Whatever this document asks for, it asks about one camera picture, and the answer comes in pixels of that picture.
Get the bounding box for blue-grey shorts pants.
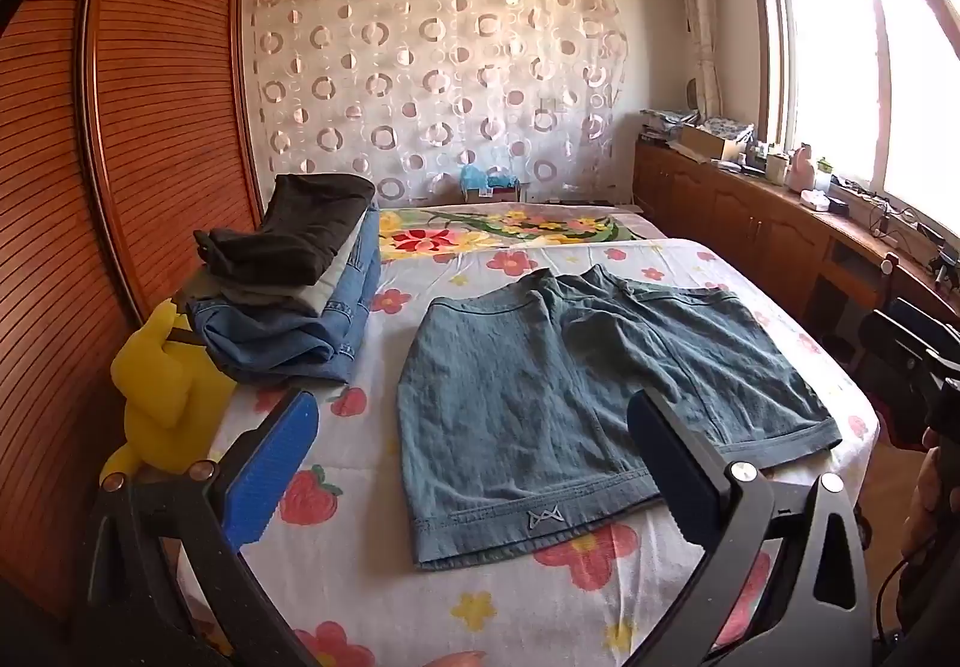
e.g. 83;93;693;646
396;264;845;572

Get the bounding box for floral strawberry bed sheet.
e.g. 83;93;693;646
176;236;882;667

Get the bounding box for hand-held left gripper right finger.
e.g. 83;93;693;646
627;389;875;667

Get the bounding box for yellow plush toy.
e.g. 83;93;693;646
101;299;237;488

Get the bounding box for long wooden cabinet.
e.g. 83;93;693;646
634;138;960;357

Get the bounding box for bright floral blanket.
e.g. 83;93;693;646
375;202;646;263

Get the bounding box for wooden framed window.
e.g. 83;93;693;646
742;0;960;248

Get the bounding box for folded black garment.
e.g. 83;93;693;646
193;173;376;286

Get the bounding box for person's right forearm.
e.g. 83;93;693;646
877;539;960;667

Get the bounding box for wooden louvered wardrobe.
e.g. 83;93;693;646
0;0;265;630

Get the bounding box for folded light grey garment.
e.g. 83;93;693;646
217;239;362;317

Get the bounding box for beige window curtain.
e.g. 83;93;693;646
667;0;725;121

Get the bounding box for pink bottle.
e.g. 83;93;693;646
789;143;817;190

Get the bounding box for circle patterned sheer curtain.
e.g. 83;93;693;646
244;0;631;207

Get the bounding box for folded blue jeans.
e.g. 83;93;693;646
187;206;382;387

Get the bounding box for open cardboard box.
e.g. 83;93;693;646
679;123;745;163

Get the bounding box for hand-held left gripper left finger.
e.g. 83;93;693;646
75;388;323;667

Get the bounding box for person's right hand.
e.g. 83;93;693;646
904;446;955;557

